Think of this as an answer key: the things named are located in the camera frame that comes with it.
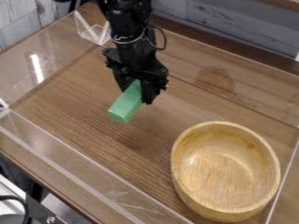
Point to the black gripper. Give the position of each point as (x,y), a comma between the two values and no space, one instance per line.
(132,62)

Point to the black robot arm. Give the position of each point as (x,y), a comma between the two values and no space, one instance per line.
(129,19)

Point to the green rectangular block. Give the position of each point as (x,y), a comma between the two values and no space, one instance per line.
(127,103)

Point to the clear acrylic corner bracket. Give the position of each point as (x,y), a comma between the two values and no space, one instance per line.
(93,33)

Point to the clear acrylic tray wall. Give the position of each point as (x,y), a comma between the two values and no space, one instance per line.
(107,167)

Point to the brown wooden bowl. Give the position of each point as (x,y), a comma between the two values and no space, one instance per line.
(225,171)

